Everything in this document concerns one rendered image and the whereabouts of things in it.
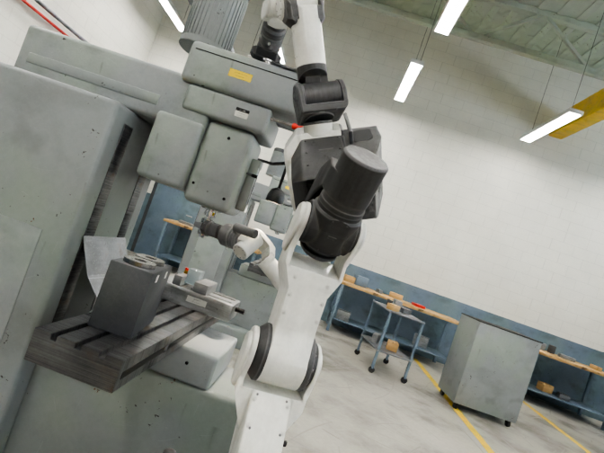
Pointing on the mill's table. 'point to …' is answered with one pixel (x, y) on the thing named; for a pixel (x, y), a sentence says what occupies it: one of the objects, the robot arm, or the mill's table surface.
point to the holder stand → (129, 294)
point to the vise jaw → (205, 287)
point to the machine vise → (177, 290)
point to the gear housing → (233, 113)
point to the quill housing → (221, 167)
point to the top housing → (243, 79)
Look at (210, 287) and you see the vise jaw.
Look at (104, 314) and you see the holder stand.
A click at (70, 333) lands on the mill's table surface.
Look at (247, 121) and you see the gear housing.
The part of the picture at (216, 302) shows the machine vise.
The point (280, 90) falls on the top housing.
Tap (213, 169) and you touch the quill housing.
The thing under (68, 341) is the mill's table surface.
